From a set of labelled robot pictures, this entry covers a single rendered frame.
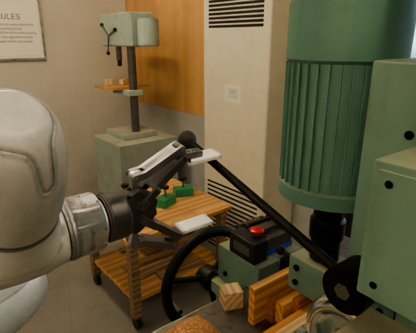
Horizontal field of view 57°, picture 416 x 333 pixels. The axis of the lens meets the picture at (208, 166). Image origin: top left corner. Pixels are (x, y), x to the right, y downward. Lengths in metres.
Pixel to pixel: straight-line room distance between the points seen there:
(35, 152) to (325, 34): 0.38
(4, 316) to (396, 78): 0.85
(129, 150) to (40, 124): 2.38
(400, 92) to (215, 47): 1.86
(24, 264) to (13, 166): 0.18
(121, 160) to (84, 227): 2.21
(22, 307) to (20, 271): 0.46
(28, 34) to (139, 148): 1.26
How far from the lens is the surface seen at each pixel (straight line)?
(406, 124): 0.52
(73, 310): 2.36
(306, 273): 0.73
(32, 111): 0.39
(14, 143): 0.37
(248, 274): 0.86
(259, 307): 0.77
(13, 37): 3.37
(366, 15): 0.55
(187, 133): 0.71
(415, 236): 0.40
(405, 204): 0.40
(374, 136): 0.54
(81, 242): 0.56
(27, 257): 0.51
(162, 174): 0.62
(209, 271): 1.03
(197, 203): 2.18
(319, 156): 0.58
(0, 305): 0.96
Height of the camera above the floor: 1.41
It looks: 18 degrees down
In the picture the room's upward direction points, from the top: straight up
